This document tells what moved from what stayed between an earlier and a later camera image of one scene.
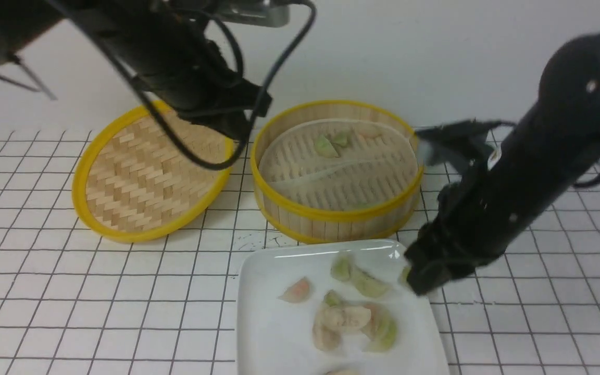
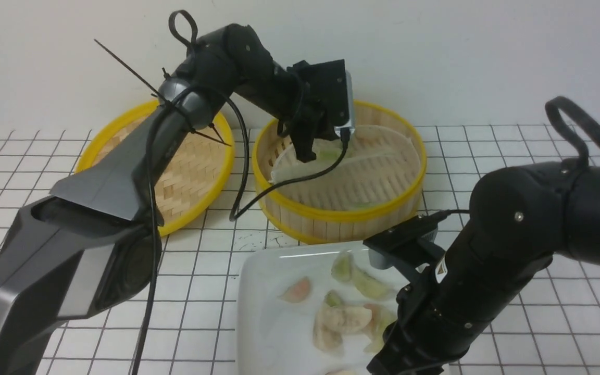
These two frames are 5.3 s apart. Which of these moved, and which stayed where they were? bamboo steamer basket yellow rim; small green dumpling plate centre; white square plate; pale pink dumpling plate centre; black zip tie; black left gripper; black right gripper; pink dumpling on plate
Moved: black right gripper; black zip tie; black left gripper
Stayed: pink dumpling on plate; bamboo steamer basket yellow rim; small green dumpling plate centre; pale pink dumpling plate centre; white square plate
